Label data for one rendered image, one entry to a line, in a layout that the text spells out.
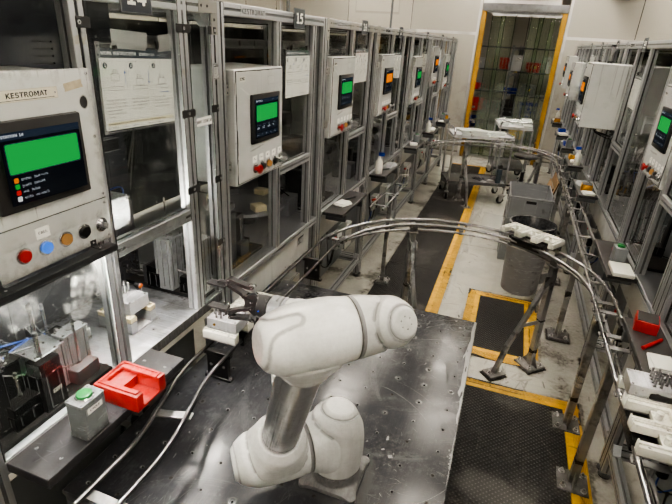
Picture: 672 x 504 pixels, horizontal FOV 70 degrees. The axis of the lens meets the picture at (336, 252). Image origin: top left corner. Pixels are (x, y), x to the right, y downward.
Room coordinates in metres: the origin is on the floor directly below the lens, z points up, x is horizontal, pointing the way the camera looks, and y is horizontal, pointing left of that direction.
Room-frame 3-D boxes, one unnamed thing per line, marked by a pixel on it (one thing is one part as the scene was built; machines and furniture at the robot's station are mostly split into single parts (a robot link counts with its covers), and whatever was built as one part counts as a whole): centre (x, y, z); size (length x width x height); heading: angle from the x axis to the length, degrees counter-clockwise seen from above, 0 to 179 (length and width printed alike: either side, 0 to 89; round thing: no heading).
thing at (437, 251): (5.76, -1.35, 0.01); 5.85 x 0.59 x 0.01; 161
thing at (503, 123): (7.66, -2.64, 0.48); 0.84 x 0.58 x 0.97; 169
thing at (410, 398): (1.53, 0.02, 0.66); 1.50 x 1.06 x 0.04; 161
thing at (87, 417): (1.01, 0.65, 0.97); 0.08 x 0.08 x 0.12; 71
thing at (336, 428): (1.11, -0.03, 0.85); 0.18 x 0.16 x 0.22; 114
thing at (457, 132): (6.59, -1.85, 0.48); 0.88 x 0.56 x 0.96; 89
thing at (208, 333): (1.71, 0.37, 0.84); 0.36 x 0.14 x 0.10; 161
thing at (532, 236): (2.86, -1.23, 0.84); 0.37 x 0.14 x 0.10; 39
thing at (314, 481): (1.13, -0.05, 0.71); 0.22 x 0.18 x 0.06; 161
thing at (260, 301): (1.36, 0.24, 1.13); 0.09 x 0.07 x 0.08; 71
